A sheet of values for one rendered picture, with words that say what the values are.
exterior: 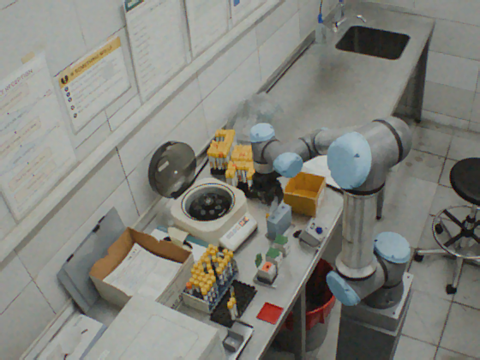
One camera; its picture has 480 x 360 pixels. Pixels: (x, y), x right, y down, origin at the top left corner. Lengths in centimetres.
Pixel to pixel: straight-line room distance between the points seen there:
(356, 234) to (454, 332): 157
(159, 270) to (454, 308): 167
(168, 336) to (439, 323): 174
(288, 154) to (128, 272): 72
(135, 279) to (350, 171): 93
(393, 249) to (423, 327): 131
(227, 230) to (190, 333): 62
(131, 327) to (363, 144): 75
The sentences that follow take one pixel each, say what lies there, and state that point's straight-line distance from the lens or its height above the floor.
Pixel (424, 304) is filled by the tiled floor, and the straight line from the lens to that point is 280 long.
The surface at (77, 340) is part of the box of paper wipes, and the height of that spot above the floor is 94.
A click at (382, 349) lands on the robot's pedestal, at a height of 76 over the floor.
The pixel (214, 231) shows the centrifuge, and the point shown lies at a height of 98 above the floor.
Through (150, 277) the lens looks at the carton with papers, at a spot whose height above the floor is 94.
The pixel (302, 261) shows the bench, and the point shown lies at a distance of 180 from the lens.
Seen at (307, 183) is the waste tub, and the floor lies 92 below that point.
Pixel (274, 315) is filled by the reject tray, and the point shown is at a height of 88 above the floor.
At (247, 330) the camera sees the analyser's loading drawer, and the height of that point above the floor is 91.
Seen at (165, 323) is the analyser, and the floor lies 117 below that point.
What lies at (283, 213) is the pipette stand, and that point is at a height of 98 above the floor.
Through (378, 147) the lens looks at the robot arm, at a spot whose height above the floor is 159.
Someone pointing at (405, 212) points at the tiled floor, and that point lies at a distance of 322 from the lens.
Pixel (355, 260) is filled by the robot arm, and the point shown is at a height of 125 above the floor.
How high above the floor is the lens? 228
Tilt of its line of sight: 42 degrees down
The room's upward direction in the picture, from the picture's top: 9 degrees counter-clockwise
